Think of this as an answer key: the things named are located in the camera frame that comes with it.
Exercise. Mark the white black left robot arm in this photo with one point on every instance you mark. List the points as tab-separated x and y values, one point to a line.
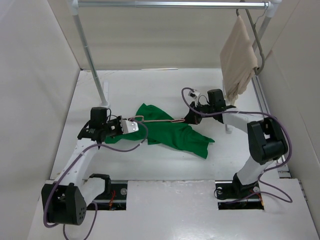
65	201

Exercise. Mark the green t shirt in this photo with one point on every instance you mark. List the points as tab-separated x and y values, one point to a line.
179	136

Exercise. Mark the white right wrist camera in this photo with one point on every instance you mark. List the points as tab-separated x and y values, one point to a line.
194	94

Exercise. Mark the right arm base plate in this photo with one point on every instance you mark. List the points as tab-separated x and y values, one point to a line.
228	198

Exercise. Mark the aluminium rail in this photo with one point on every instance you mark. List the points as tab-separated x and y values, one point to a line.
279	144

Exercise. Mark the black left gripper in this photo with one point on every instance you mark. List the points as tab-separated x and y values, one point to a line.
117	120

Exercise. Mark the silver clothes rack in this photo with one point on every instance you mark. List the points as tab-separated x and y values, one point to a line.
269	6

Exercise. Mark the beige hanging cloth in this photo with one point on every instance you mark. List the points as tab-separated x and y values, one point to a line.
238	61

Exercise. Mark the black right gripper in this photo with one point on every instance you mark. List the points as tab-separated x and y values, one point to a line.
193	118

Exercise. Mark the grey hanger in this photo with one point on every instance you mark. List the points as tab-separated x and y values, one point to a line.
257	70

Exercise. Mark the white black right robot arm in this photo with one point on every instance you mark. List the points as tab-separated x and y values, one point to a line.
267	138

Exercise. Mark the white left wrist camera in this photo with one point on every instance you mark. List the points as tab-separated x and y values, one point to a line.
129	126

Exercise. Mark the pink wire hanger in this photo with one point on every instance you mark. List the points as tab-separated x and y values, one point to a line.
140	118

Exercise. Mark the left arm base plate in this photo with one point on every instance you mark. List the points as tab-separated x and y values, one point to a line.
116	200

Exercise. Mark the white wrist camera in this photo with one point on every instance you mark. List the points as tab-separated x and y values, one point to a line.
194	94
129	126

